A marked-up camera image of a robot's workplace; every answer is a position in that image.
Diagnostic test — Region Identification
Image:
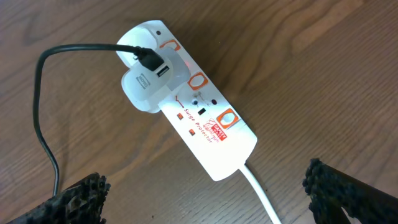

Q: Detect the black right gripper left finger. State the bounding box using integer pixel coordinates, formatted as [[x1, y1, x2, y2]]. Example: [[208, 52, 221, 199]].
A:
[[10, 172, 111, 224]]

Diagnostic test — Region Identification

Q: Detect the white power strip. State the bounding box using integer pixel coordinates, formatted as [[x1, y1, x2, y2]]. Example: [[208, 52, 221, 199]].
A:
[[118, 20, 257, 181]]

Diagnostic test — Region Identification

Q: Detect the white USB charger adapter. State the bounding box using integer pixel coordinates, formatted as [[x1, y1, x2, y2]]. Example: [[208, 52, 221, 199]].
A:
[[121, 47, 190, 113]]

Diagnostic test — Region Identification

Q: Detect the white power strip cord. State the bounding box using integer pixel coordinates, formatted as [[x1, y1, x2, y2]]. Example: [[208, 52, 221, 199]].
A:
[[239, 164, 283, 224]]

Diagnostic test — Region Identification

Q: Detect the black charger cable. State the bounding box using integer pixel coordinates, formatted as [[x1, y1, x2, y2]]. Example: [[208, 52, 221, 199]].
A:
[[32, 43, 165, 197]]

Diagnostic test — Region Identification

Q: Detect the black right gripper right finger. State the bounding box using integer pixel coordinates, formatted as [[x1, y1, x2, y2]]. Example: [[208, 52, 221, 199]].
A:
[[302, 158, 397, 224]]

